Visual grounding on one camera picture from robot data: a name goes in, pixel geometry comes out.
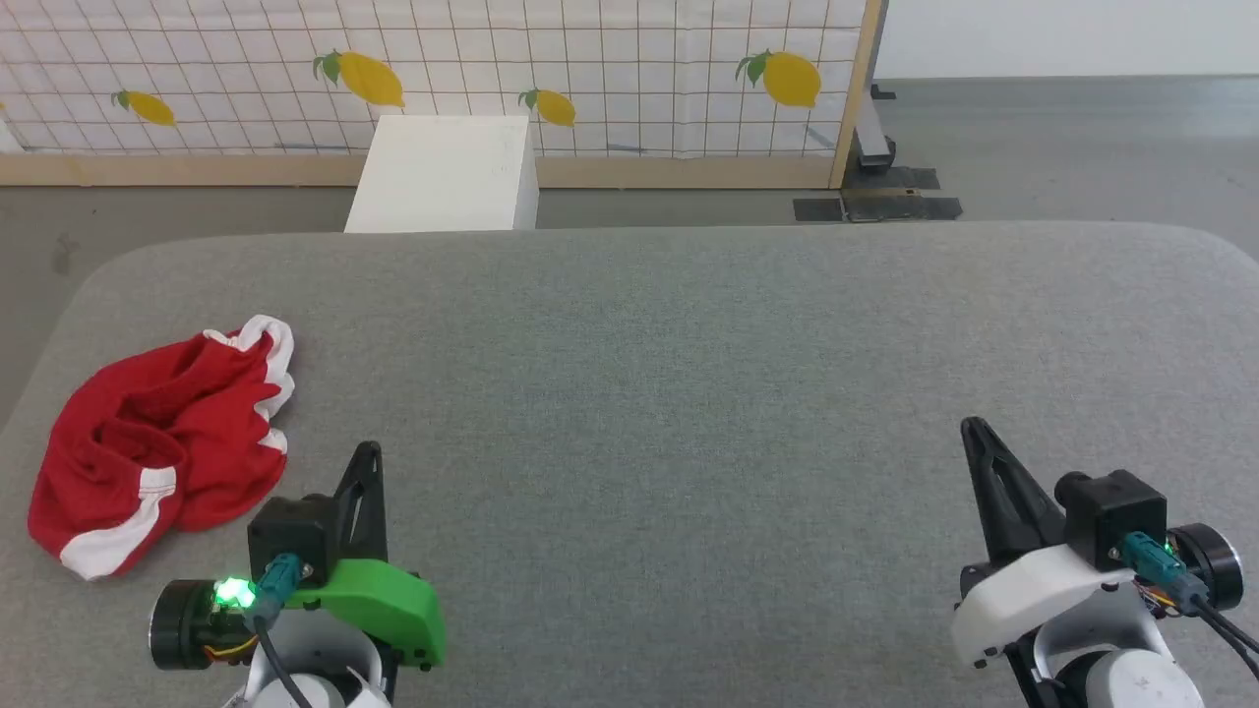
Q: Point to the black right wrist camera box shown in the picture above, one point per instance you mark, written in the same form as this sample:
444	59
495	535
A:
1111	511

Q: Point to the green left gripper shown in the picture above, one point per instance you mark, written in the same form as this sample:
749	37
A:
384	595

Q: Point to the white rectangular box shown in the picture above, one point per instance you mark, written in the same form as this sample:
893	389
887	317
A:
443	177

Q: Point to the black metal partition foot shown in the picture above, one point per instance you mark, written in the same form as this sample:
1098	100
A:
873	147

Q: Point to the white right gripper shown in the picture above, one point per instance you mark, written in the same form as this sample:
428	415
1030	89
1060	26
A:
1033	590

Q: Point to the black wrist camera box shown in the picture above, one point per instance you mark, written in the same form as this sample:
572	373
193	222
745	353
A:
1111	511
295	536

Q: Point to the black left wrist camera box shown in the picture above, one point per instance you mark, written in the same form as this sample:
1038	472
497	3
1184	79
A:
295	536

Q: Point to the red shorts with white trim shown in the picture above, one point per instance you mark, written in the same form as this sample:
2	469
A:
197	433

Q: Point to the lemon-print partition screen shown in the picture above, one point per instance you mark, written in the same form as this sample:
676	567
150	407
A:
610	59

